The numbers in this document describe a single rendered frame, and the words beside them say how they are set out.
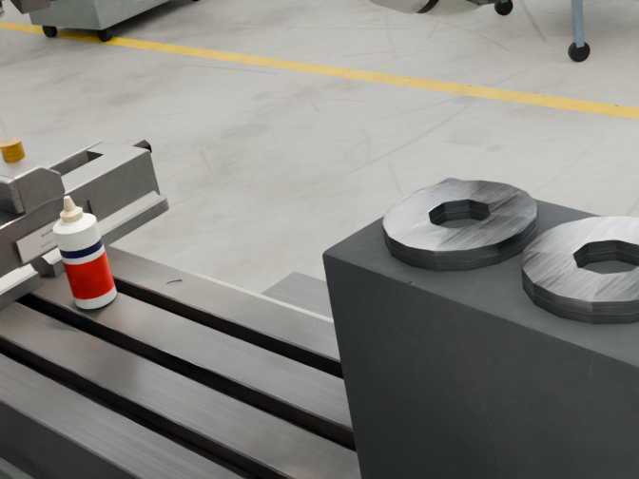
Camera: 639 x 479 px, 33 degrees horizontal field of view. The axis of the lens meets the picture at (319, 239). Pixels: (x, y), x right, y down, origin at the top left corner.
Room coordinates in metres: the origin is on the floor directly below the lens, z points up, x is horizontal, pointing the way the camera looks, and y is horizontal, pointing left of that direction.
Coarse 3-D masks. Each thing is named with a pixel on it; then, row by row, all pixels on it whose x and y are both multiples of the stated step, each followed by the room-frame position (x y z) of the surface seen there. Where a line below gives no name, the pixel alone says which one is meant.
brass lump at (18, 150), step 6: (12, 138) 1.03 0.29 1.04; (18, 138) 1.03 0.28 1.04; (0, 144) 1.02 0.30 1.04; (6, 144) 1.01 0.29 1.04; (12, 144) 1.01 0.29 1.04; (18, 144) 1.01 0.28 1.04; (6, 150) 1.01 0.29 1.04; (12, 150) 1.01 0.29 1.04; (18, 150) 1.01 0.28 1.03; (6, 156) 1.01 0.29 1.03; (12, 156) 1.01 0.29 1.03; (18, 156) 1.01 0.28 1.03; (24, 156) 1.02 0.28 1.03; (6, 162) 1.01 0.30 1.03; (12, 162) 1.01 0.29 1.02
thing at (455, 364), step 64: (448, 192) 0.58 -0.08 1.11; (512, 192) 0.56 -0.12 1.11; (384, 256) 0.54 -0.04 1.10; (448, 256) 0.51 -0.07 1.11; (512, 256) 0.51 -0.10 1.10; (576, 256) 0.48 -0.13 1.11; (384, 320) 0.52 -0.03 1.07; (448, 320) 0.48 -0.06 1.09; (512, 320) 0.45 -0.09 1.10; (576, 320) 0.44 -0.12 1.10; (384, 384) 0.53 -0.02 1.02; (448, 384) 0.49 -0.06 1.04; (512, 384) 0.45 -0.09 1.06; (576, 384) 0.42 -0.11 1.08; (384, 448) 0.53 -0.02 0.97; (448, 448) 0.49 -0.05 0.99; (512, 448) 0.45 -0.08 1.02; (576, 448) 0.42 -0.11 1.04
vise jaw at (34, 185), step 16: (0, 160) 1.02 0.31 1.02; (0, 176) 0.98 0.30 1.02; (16, 176) 0.97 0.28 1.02; (32, 176) 0.98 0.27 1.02; (48, 176) 0.99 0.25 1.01; (0, 192) 0.97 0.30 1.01; (16, 192) 0.96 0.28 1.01; (32, 192) 0.98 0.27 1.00; (48, 192) 0.99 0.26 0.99; (64, 192) 1.00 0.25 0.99; (0, 208) 0.98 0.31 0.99; (16, 208) 0.96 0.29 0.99; (32, 208) 0.97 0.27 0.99
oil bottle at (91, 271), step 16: (64, 208) 0.90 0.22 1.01; (80, 208) 0.90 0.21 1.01; (64, 224) 0.89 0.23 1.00; (80, 224) 0.88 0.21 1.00; (96, 224) 0.90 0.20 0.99; (64, 240) 0.88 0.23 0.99; (80, 240) 0.88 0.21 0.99; (96, 240) 0.89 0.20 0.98; (64, 256) 0.88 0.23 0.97; (80, 256) 0.88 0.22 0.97; (96, 256) 0.88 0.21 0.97; (80, 272) 0.88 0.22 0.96; (96, 272) 0.88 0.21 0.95; (80, 288) 0.88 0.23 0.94; (96, 288) 0.88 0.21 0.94; (112, 288) 0.89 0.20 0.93; (80, 304) 0.88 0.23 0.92; (96, 304) 0.88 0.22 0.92
